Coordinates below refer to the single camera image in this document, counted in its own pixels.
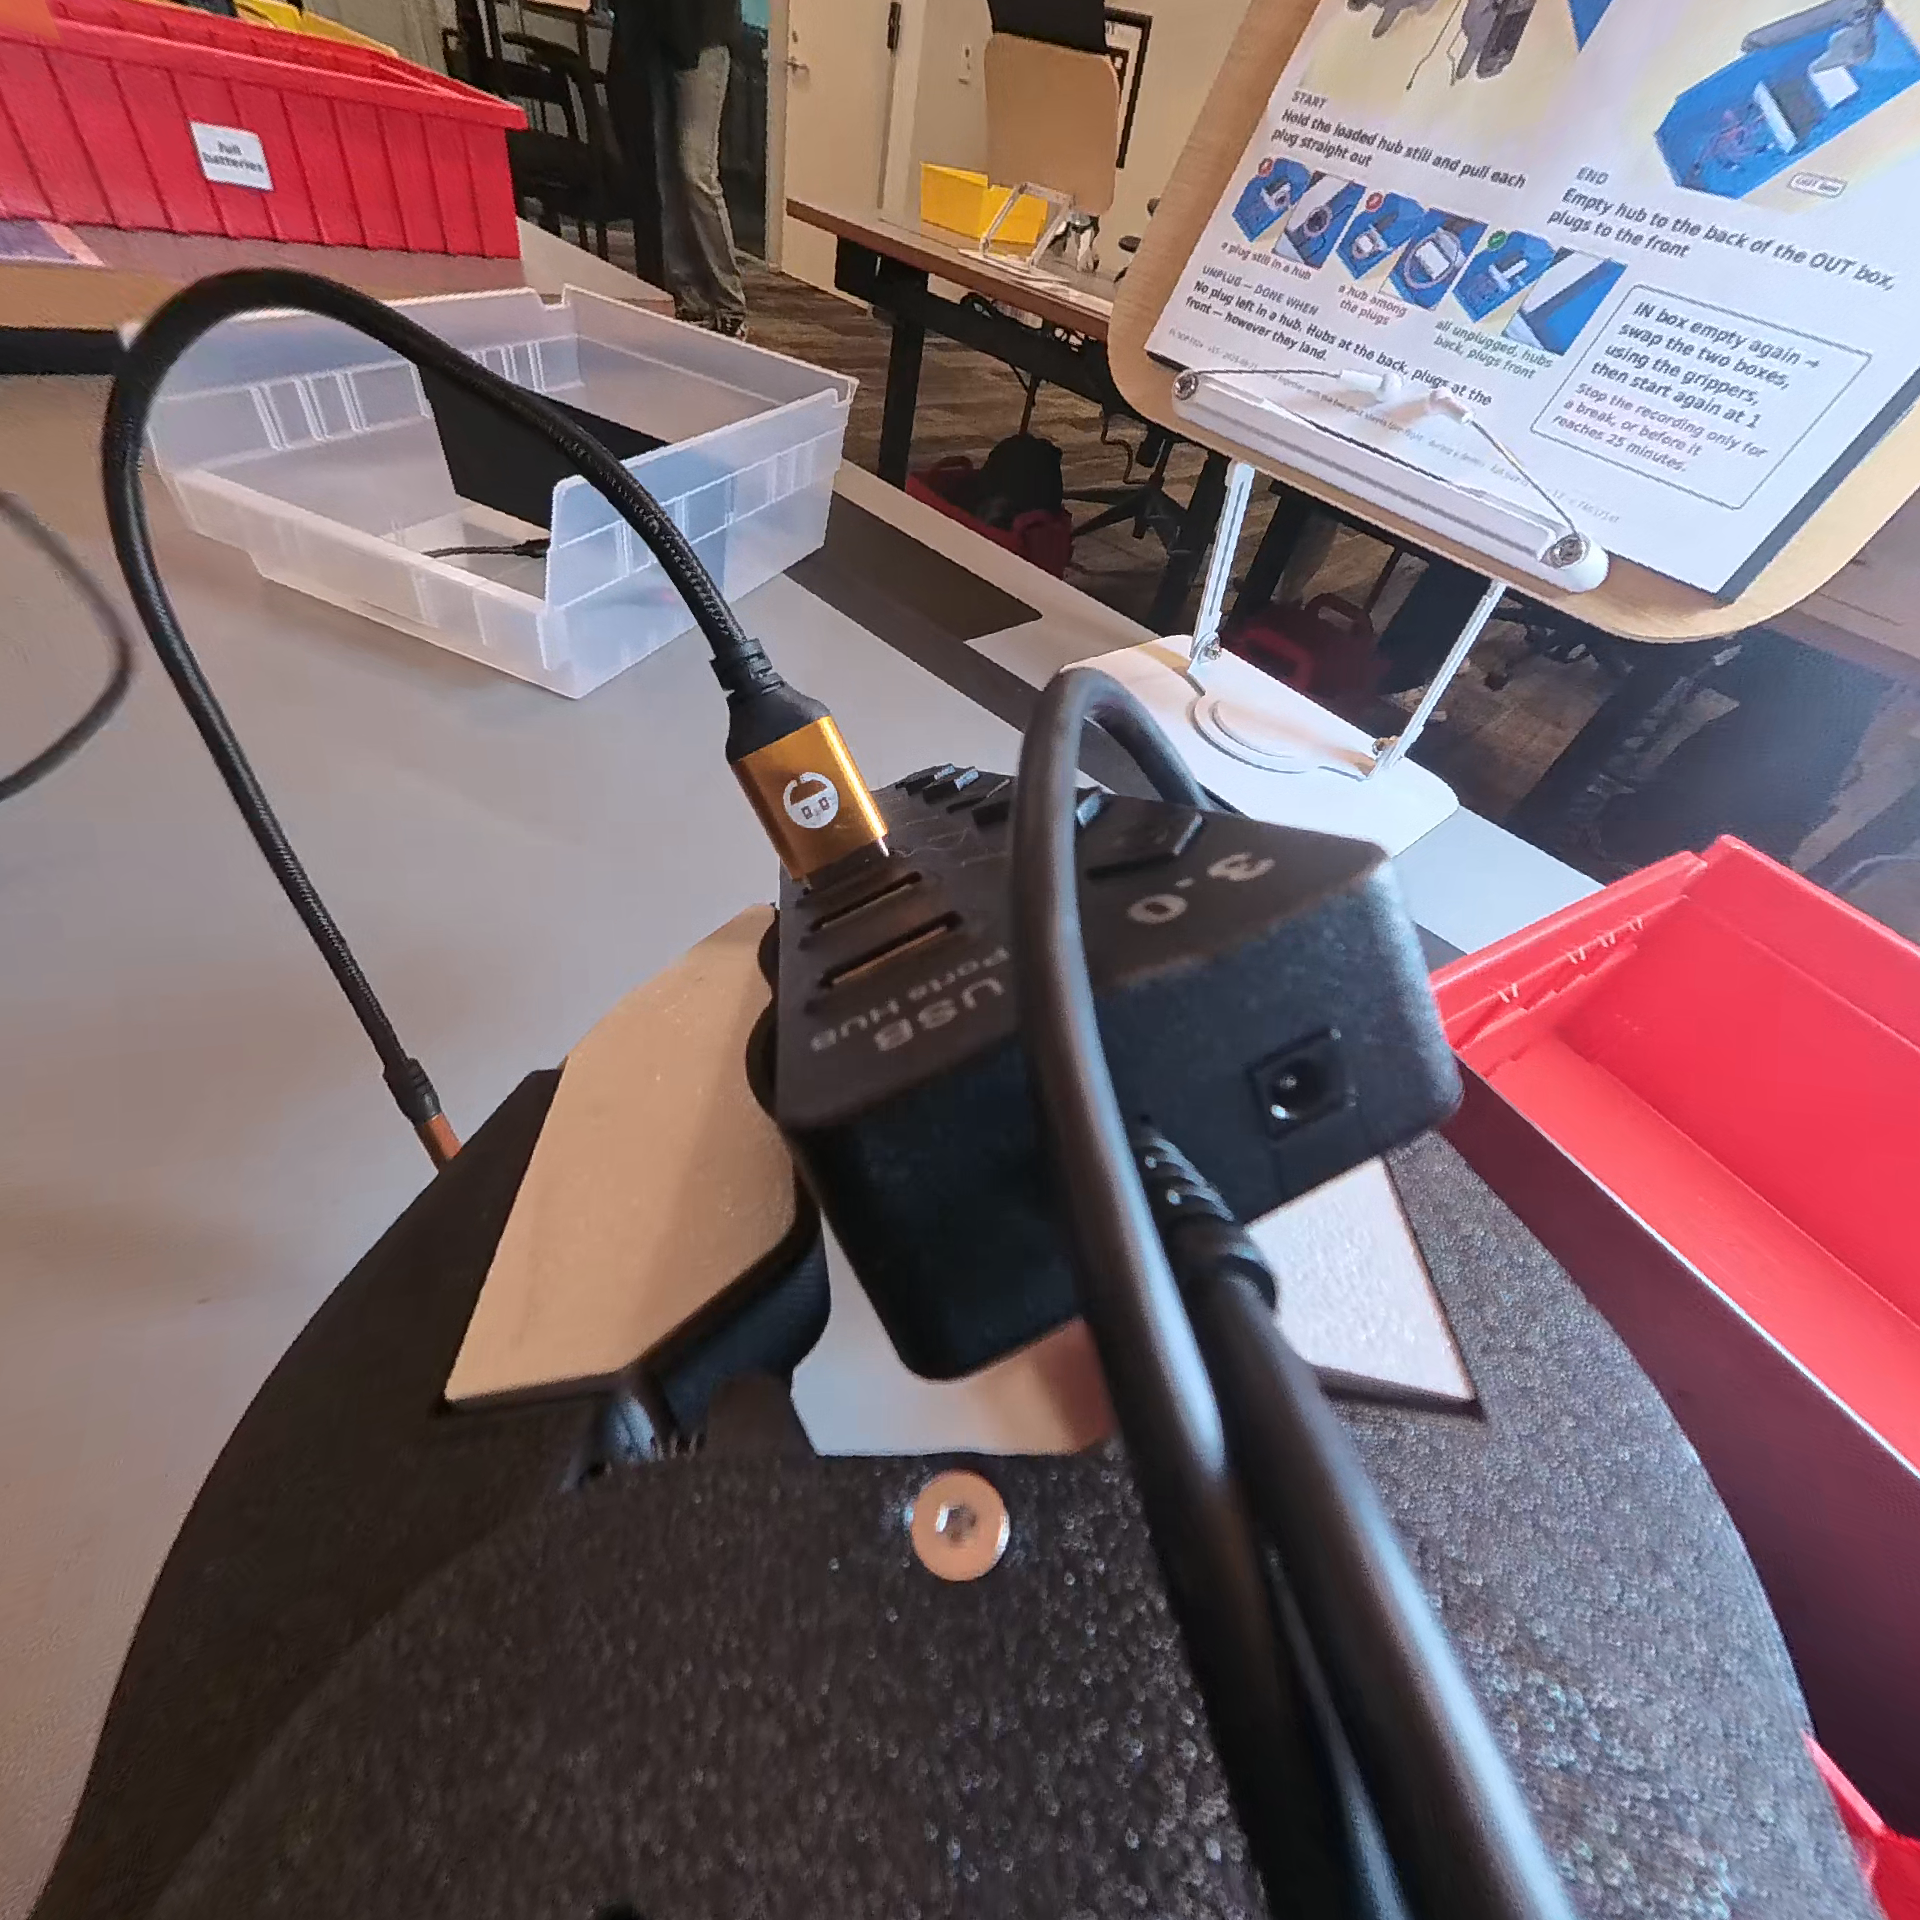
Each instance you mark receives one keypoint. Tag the red floor bag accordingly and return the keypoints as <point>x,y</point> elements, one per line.
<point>1003,500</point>
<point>1321,643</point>

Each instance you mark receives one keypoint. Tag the dark-legged table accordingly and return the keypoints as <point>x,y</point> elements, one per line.
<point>897,283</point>

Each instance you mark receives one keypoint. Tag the red labelled storage bin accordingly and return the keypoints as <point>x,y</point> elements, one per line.
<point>372,149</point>

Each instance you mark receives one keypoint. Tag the clear plastic bin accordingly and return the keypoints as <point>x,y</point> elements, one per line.
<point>705,494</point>

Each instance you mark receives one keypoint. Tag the wooden display board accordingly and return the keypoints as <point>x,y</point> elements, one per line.
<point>1199,149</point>

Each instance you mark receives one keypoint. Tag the yellow storage bin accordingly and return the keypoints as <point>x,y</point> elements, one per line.
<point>967,203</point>
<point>323,24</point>

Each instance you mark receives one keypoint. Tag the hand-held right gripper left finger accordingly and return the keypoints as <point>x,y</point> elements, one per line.
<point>632,1199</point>

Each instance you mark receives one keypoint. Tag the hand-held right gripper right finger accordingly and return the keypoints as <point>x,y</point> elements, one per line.
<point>1380,1291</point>

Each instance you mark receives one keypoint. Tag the red plastic bin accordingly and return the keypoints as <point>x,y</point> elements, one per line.
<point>1724,1080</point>

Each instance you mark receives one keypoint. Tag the printed instruction sheet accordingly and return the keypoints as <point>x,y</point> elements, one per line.
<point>1651,298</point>

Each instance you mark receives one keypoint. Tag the white stand base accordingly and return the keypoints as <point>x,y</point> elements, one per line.
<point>1289,735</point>

